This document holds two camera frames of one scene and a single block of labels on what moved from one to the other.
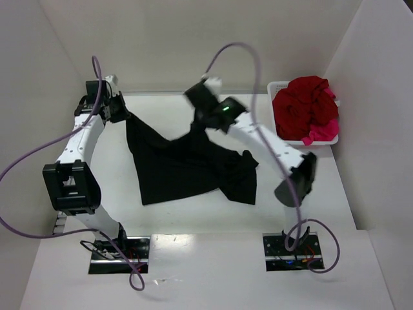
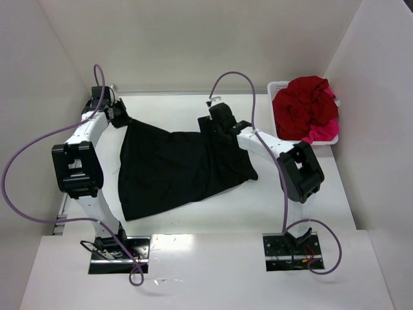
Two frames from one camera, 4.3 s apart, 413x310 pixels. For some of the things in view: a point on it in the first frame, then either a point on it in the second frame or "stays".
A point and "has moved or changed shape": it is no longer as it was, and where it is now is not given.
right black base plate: x=279 y=258 stays
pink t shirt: x=323 y=130 stays
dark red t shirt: x=302 y=105 stays
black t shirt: x=193 y=161 has moved or changed shape
